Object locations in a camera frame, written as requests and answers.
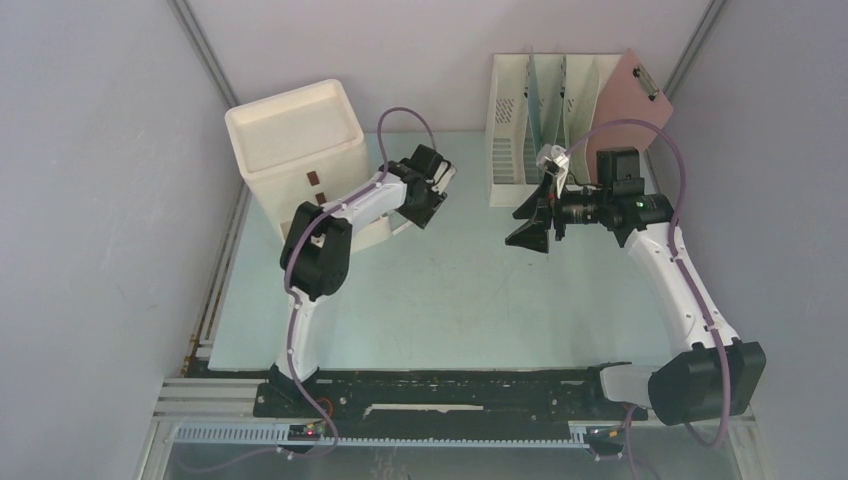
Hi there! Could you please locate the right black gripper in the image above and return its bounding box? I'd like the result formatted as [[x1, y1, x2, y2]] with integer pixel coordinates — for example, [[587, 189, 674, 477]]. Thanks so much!
[[506, 170, 611, 254]]

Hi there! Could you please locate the blue clipboard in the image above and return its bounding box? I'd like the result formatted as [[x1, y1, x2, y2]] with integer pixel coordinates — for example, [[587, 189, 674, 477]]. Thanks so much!
[[524, 50, 546, 185]]

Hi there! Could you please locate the green clipboard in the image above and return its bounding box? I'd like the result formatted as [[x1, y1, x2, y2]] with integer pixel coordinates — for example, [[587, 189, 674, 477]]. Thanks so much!
[[564, 54, 600, 184]]

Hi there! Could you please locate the pink clipboard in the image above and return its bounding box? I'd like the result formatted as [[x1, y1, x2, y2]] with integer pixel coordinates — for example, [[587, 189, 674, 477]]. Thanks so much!
[[586, 49, 673, 183]]

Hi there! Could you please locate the cream three-drawer cabinet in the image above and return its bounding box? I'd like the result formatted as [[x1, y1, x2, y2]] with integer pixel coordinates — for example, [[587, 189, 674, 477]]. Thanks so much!
[[225, 79, 375, 247]]

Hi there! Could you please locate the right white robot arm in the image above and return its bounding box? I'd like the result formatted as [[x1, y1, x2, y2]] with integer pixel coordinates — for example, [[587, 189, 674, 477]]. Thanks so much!
[[505, 144, 767, 425]]

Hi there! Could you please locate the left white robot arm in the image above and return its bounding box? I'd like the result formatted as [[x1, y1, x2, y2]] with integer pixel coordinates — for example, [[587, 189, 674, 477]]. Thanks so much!
[[275, 144, 456, 417]]

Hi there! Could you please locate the cream file organizer rack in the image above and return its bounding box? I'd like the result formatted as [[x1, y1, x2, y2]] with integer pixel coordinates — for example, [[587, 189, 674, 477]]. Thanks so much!
[[486, 53, 622, 207]]

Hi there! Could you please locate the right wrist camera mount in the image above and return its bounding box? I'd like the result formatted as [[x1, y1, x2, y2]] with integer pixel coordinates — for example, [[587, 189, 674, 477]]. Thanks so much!
[[535, 144, 570, 198]]

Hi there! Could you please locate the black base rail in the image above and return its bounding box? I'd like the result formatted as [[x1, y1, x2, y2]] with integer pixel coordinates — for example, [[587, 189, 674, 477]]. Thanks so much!
[[253, 367, 629, 447]]

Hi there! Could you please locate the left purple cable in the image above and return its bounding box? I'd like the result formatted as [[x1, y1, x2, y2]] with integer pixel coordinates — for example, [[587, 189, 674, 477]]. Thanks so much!
[[282, 106, 439, 460]]

